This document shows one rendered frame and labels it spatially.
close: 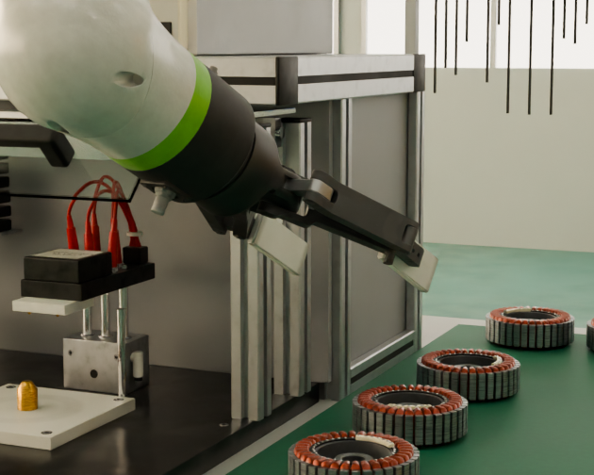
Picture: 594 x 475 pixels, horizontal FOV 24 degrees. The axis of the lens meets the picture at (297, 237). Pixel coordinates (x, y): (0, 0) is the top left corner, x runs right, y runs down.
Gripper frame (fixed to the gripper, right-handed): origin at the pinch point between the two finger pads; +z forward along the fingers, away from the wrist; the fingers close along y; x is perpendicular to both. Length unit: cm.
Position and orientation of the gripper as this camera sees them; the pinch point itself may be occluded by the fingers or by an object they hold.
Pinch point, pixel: (356, 262)
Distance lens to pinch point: 114.8
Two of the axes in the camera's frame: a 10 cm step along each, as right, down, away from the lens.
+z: 5.6, 4.2, 7.2
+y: 7.6, 0.8, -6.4
